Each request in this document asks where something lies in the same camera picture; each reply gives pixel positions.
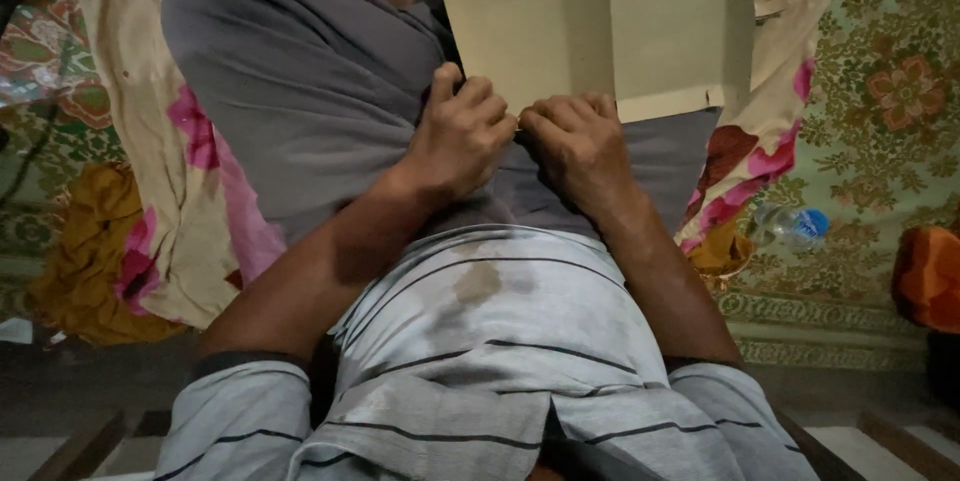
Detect person's left hand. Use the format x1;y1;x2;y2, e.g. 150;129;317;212
399;62;519;205

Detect mustard yellow cloth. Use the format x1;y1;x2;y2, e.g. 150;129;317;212
28;164;186;347

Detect small yellow cloth piece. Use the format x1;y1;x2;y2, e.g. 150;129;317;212
687;217;756;293

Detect white paper scrap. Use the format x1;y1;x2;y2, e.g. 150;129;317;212
0;317;36;346

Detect colourful patterned cloth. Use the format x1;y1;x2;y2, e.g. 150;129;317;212
0;0;115;131

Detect clear plastic bottle blue label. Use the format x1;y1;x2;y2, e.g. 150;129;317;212
748;202;832;254

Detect white striped shirt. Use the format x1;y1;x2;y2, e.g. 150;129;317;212
153;224;820;481

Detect orange cloth bundle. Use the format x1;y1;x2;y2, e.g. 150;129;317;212
891;224;960;335

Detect person's right hand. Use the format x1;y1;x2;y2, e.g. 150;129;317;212
518;93;647;221

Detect beige cardboard sheet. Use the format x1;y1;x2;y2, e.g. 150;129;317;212
438;0;760;126

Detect green floral patterned carpet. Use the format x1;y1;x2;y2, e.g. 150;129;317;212
0;0;960;374

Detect gray trousers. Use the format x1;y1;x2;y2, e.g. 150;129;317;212
160;0;726;243

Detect cream pink floral bedsheet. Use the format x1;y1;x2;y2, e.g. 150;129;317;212
75;0;858;332

